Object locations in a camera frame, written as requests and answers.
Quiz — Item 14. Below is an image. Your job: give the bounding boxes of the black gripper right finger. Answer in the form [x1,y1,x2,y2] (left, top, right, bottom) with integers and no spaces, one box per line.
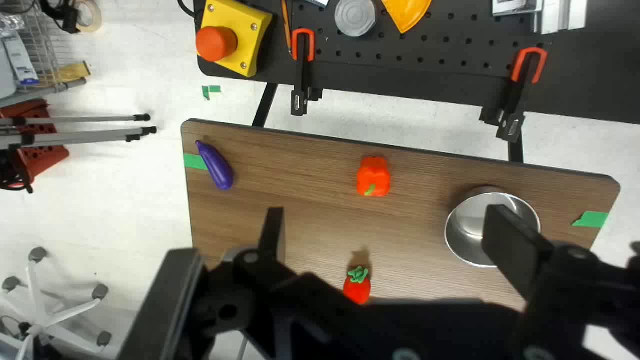
[480,203,555,302]

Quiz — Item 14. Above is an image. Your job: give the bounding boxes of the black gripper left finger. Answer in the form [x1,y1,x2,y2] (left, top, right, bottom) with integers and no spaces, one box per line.
[255,206,288,267]

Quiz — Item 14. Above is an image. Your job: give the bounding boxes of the orange toy pepper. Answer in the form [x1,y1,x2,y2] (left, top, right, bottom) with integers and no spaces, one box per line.
[351,155,393,201]

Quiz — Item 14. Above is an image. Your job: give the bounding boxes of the silver metal bowl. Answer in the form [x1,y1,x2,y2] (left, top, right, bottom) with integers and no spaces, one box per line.
[442,184,543,271]

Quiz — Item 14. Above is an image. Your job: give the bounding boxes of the wooden table board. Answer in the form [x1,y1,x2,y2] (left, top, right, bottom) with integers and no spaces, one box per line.
[180,119,622,316]

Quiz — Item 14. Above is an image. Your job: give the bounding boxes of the purple toy eggplant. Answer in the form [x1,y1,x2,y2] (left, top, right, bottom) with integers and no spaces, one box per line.
[194,138,235,194]

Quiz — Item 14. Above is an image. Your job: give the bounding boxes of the red toy tomato green stem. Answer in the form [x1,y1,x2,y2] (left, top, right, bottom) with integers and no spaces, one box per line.
[342,264,374,308]

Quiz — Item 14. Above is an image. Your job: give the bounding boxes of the yellow emergency stop red button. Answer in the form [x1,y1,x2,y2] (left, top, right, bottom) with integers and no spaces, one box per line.
[194,0,276,80]

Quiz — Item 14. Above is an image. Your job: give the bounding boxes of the black perforated robot table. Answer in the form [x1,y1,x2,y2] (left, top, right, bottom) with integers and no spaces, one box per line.
[191,0,640,127]

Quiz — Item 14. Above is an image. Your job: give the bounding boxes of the orange pencil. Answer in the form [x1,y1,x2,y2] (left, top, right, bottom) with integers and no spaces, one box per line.
[277,0,294,57]

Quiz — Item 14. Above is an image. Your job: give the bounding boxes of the white office chair base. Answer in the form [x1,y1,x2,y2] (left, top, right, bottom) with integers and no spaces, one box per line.
[0,247,112,360]

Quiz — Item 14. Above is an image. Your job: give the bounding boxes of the silver tripod legs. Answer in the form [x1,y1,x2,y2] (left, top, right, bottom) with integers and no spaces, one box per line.
[0,113,159,153]

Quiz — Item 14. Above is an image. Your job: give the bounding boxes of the grey cylinder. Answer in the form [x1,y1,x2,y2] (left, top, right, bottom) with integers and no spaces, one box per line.
[331,0,378,41]

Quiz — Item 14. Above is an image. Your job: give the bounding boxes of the orange wedge piece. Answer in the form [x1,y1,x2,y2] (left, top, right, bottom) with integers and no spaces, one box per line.
[379,0,434,37]

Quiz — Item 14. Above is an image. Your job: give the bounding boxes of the tape roll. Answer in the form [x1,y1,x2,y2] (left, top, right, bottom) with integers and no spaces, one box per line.
[58,0,105,37]

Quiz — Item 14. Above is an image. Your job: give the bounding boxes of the black clamp orange handle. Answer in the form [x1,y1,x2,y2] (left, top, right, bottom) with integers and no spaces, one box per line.
[288,26,325,119]
[477,47,550,145]

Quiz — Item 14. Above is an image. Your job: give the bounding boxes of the aluminium extrusion rail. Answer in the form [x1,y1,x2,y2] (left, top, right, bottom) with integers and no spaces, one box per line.
[537,0,590,37]

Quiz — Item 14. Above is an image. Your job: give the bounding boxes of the small metal bracket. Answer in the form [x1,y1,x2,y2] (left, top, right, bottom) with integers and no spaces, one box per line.
[489,0,543,19]

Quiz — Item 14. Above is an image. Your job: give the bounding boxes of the wire basket with supplies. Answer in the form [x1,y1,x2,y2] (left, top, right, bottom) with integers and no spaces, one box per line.
[0,0,92,93]

